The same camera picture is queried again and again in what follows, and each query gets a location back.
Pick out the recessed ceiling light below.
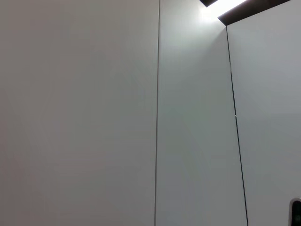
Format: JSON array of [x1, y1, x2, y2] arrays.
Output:
[[199, 0, 292, 26]]

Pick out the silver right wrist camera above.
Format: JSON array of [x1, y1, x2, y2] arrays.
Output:
[[289, 198, 301, 226]]

